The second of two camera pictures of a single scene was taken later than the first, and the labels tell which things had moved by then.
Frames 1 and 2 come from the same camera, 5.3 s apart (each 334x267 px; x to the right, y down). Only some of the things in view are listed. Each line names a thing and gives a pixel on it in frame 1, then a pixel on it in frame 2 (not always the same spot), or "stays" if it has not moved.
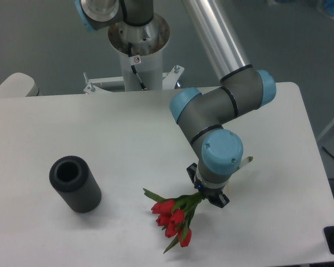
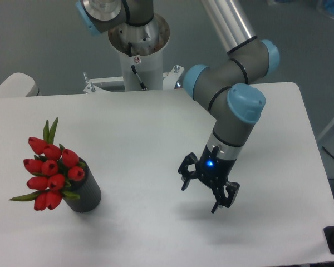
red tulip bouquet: x=173 y=215 to x=53 y=168
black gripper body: x=208 y=194 to x=212 y=169
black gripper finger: x=191 y=169 to x=187 y=170
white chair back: x=16 y=84 stays
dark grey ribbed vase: x=72 y=176 stays
